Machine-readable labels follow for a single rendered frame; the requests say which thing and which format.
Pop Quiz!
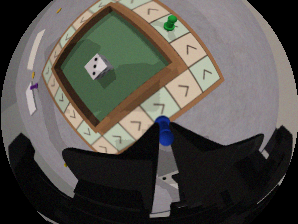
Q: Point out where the white die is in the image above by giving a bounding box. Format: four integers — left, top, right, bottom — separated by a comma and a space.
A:
85, 53, 114, 80

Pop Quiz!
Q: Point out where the blue pawn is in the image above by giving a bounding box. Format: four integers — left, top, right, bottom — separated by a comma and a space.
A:
154, 116, 174, 147

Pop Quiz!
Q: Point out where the green game pawn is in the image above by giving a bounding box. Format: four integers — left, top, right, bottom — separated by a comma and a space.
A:
164, 15, 177, 31

